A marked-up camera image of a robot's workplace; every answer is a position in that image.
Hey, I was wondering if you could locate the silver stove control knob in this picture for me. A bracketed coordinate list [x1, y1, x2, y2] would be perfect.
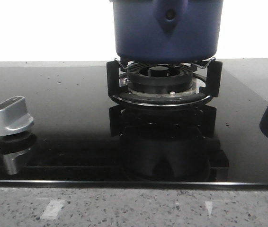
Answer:
[0, 96, 34, 136]

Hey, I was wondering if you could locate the black glass gas cooktop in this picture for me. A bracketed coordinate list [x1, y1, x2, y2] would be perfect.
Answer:
[0, 60, 268, 189]

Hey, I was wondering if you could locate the black round gas burner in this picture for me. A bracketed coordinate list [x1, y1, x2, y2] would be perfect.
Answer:
[111, 62, 206, 105]

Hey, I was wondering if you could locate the blue cooking pot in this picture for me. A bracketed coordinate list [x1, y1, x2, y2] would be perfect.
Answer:
[112, 0, 223, 63]

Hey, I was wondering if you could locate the black pot support grate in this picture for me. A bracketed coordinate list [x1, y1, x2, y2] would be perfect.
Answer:
[106, 57, 223, 109]

